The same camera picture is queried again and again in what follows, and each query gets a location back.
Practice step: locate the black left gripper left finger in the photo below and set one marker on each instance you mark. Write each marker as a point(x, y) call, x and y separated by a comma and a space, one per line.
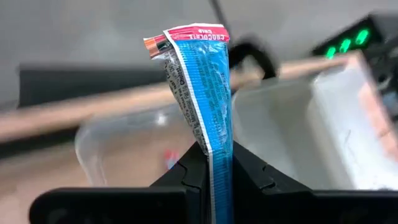
point(124, 208)

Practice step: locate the black frame foot bracket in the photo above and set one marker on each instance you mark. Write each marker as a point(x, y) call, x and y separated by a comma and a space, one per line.
point(267, 59)

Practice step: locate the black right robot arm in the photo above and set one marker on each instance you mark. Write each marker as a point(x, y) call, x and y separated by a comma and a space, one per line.
point(373, 46)

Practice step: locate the grey plastic bin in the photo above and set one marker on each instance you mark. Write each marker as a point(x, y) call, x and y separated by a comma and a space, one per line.
point(280, 130)

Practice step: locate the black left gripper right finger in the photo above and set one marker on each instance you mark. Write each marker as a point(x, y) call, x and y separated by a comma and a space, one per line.
point(311, 208)

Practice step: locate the clear plastic bin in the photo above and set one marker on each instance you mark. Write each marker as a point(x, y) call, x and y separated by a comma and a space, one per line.
point(124, 140)

